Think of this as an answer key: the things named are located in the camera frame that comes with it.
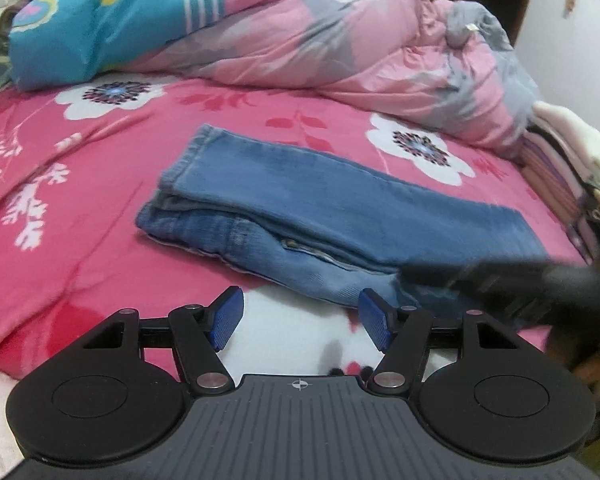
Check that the blue jeans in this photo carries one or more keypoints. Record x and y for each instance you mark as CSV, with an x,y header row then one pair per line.
x,y
305,200

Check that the pink floral blanket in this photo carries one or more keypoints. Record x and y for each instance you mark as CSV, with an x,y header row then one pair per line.
x,y
105,185

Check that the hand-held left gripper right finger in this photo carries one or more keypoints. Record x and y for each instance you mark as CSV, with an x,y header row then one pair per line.
x,y
375,317

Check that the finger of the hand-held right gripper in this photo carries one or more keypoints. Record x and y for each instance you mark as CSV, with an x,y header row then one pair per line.
x,y
490,280

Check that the pink grey teal quilt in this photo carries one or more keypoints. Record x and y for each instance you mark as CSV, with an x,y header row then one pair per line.
x,y
305,45

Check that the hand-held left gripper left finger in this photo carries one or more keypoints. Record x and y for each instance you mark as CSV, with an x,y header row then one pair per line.
x,y
227,317

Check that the stack of folded clothes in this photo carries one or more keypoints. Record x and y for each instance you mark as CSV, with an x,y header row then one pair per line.
x,y
560,160

